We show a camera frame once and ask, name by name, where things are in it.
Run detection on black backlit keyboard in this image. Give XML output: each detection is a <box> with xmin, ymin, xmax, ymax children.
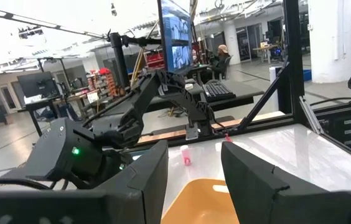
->
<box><xmin>202</xmin><ymin>81</ymin><xmax>237</xmax><ymax>103</ymax></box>

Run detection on red parts shelf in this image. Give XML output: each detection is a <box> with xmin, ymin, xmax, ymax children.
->
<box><xmin>87</xmin><ymin>67</ymin><xmax>123</xmax><ymax>100</ymax></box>

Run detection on black monitor on stand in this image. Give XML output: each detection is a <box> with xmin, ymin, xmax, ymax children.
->
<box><xmin>16</xmin><ymin>70</ymin><xmax>60</xmax><ymax>100</ymax></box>

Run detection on dark grey computer desk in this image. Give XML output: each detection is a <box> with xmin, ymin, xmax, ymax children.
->
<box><xmin>144</xmin><ymin>79</ymin><xmax>265</xmax><ymax>114</ymax></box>

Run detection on pink translucent pill bottle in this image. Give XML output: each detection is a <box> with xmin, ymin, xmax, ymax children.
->
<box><xmin>180</xmin><ymin>144</ymin><xmax>192</xmax><ymax>167</ymax></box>

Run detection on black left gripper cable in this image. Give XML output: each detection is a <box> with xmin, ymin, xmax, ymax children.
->
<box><xmin>0</xmin><ymin>177</ymin><xmax>54</xmax><ymax>191</ymax></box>

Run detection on black monitor stand pole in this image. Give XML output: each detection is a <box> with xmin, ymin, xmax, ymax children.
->
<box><xmin>106</xmin><ymin>29</ymin><xmax>164</xmax><ymax>91</ymax></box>

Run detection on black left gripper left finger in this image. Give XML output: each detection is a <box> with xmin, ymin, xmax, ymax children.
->
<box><xmin>96</xmin><ymin>139</ymin><xmax>169</xmax><ymax>224</ymax></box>

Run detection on yellow plastic bin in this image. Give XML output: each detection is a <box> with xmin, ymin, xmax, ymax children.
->
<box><xmin>161</xmin><ymin>177</ymin><xmax>241</xmax><ymax>224</ymax></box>

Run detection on monitor with blue screen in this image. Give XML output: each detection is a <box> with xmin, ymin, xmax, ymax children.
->
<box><xmin>157</xmin><ymin>0</ymin><xmax>194</xmax><ymax>75</ymax></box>

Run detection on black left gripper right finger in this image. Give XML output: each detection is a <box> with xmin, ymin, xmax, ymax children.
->
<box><xmin>221</xmin><ymin>141</ymin><xmax>351</xmax><ymax>224</ymax></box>

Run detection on black drawer cabinet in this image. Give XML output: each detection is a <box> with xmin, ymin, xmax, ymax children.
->
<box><xmin>314</xmin><ymin>104</ymin><xmax>351</xmax><ymax>156</ymax></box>

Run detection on wooden table board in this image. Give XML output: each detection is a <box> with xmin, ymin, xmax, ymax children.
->
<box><xmin>136</xmin><ymin>110</ymin><xmax>287</xmax><ymax>147</ymax></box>

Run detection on black aluminium rig frame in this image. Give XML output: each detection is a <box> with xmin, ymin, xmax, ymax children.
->
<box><xmin>0</xmin><ymin>0</ymin><xmax>351</xmax><ymax>169</ymax></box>

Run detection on person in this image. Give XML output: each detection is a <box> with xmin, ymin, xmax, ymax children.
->
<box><xmin>208</xmin><ymin>44</ymin><xmax>234</xmax><ymax>82</ymax></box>

